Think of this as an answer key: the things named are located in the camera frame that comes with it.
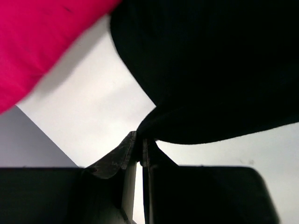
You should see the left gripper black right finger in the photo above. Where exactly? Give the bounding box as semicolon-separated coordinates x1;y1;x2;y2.
142;140;280;224

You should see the black t shirt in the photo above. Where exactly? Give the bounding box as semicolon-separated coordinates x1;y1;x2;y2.
110;0;299;144

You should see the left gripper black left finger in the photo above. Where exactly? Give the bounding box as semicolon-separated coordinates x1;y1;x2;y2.
0;132;136;224

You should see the folded red t shirt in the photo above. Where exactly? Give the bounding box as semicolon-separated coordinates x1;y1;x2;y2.
0;0;119;112

